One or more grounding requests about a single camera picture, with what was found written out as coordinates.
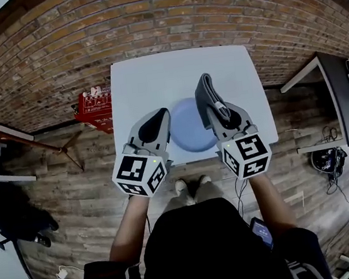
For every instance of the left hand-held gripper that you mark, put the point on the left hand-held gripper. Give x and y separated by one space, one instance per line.
140 171

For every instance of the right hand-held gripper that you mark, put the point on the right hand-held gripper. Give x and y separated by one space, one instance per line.
247 155

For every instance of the grey cloth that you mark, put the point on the grey cloth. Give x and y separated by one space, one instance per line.
207 97

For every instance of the blue plate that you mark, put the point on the blue plate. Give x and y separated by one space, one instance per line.
189 130

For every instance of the person's left forearm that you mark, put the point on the person's left forearm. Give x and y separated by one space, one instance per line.
130 226

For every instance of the person's right forearm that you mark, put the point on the person's right forearm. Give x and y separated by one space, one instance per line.
272 205

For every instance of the person's left shoe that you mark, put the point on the person's left shoe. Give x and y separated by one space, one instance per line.
180 186

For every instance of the person's shoe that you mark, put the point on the person's shoe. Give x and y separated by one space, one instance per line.
180 186
204 179

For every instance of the person's right shoe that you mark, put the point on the person's right shoe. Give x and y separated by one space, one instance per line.
204 179

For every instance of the person's beige trousers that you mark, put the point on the person's beige trousers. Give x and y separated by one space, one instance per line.
206 191

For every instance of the red cardboard box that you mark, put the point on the red cardboard box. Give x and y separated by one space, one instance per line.
95 112

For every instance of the person's black top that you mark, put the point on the person's black top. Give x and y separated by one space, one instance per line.
204 252

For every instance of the wooden tripod stand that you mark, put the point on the wooden tripod stand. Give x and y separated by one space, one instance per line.
39 144

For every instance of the grey side desk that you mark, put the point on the grey side desk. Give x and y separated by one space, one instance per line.
346 98

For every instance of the black phone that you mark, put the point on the black phone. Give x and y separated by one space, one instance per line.
262 233

